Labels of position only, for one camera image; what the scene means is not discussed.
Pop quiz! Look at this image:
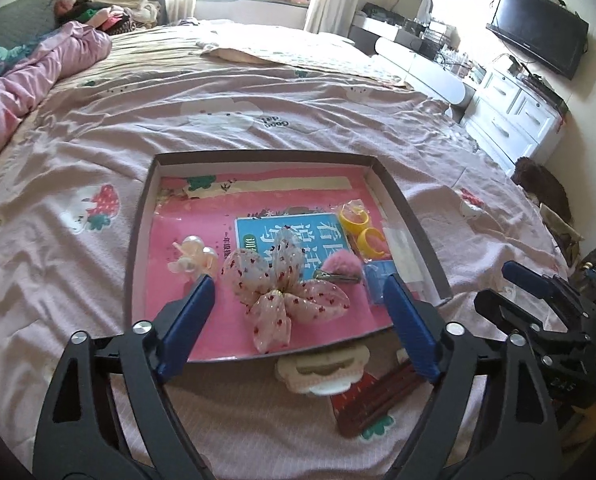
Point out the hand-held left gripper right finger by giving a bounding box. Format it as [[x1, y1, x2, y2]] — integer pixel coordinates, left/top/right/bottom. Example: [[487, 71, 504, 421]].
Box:
[[382, 274, 564, 480]]

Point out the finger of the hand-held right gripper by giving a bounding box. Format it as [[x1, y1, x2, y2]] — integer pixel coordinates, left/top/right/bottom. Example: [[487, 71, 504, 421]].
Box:
[[502, 260, 586, 311], [474, 290, 544, 346]]

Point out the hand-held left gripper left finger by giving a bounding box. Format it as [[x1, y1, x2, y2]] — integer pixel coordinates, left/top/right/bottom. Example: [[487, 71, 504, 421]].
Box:
[[33, 274, 216, 480]]

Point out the blue packet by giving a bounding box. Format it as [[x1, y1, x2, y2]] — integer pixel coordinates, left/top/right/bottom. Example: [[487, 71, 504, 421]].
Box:
[[364, 259, 399, 306]]

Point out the pearl white hair claw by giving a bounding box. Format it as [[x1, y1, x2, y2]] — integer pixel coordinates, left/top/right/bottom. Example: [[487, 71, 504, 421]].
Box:
[[170, 234, 220, 277]]

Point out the clear packet of hair ties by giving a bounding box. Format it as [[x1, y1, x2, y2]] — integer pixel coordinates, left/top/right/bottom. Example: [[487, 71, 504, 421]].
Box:
[[383, 227, 429, 291]]

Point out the dark cardboard box pink lining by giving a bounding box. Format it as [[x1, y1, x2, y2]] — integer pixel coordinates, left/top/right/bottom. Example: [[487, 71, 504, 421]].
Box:
[[126, 150, 454, 363]]

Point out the polka-dot bow hair clip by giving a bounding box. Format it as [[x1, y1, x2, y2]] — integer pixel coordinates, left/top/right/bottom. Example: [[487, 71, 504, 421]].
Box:
[[220, 225, 351, 353]]

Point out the pink pompom hair clip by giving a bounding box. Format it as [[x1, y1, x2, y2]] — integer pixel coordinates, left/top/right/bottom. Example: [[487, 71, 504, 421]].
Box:
[[312, 252, 365, 283]]

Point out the yellow hair rings packet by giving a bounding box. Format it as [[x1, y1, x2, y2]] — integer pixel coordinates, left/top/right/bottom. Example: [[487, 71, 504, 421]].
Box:
[[339, 200, 386, 261]]

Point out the beige bag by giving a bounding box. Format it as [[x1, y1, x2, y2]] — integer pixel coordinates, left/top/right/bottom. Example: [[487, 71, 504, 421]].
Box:
[[540, 202, 584, 261]]

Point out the brown plush toy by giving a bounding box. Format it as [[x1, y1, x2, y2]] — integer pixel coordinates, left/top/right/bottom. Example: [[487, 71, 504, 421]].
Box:
[[510, 156, 573, 223]]

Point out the brown hair clip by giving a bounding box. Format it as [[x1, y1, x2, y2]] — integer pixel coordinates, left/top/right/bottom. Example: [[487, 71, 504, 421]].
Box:
[[338, 360, 426, 438]]

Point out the cream scalloped hair claw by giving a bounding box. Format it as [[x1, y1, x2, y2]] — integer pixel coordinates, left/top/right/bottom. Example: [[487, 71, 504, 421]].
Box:
[[274, 345, 370, 398]]

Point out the pink printed bed sheet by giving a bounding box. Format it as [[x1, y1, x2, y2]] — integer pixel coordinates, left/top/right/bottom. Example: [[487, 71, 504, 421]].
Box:
[[0, 25, 579, 480]]

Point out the white drawer dresser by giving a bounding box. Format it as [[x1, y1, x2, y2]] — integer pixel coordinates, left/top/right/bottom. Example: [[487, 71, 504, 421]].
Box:
[[465, 67, 564, 166]]

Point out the clear cosmetics organizer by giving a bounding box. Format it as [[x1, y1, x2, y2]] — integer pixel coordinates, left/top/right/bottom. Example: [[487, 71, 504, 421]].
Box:
[[430, 35, 489, 83]]

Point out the white rounded dressing table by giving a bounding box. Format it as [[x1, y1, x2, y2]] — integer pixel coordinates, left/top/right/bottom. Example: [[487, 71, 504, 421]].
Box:
[[375, 37, 471, 108]]

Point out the black flat television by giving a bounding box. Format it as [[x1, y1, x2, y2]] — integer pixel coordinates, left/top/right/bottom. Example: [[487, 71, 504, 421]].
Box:
[[486, 0, 590, 80]]

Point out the black and white desk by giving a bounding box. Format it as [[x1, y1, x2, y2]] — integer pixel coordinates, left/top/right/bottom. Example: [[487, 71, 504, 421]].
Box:
[[350, 2, 429, 53]]

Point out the beige folded blanket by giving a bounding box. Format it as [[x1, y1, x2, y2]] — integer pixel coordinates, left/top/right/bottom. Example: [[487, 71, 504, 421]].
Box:
[[198, 30, 409, 88]]

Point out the heart-shaped mirror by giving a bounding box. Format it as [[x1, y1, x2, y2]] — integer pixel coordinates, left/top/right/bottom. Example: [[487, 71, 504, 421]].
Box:
[[398, 0, 435, 23]]

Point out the pink floral quilt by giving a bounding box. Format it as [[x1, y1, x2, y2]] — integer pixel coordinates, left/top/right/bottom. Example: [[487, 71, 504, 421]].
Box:
[[0, 22, 114, 176]]

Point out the pile of clothes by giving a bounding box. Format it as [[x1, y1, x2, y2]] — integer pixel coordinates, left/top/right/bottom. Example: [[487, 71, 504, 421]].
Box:
[[75, 0, 166, 36]]

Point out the grey pillow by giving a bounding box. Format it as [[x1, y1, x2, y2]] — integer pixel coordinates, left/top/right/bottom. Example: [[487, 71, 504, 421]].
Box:
[[0, 0, 64, 43]]

